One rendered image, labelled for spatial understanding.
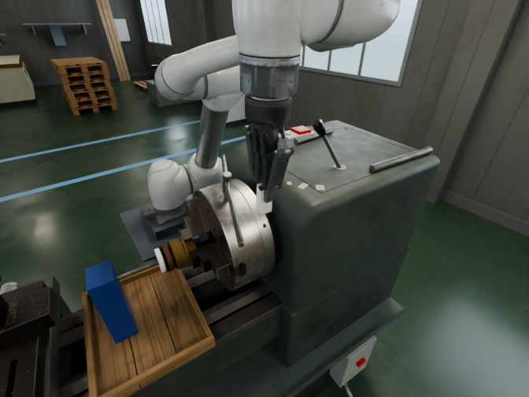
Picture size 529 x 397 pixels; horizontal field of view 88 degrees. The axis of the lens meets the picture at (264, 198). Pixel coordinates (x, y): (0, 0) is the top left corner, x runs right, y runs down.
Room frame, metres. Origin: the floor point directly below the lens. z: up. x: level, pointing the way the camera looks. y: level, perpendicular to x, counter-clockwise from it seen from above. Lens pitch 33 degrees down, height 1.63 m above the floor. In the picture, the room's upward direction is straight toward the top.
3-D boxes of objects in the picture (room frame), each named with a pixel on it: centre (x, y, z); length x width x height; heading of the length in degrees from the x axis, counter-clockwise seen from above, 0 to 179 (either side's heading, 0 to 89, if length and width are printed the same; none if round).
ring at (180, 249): (0.56, 0.24, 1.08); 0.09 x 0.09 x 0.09; 32
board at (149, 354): (0.49, 0.36, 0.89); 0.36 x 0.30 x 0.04; 32
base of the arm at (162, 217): (1.14, 0.50, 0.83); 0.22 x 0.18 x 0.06; 127
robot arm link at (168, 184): (1.16, 0.48, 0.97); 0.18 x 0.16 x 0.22; 123
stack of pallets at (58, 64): (6.34, 3.90, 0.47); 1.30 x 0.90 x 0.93; 37
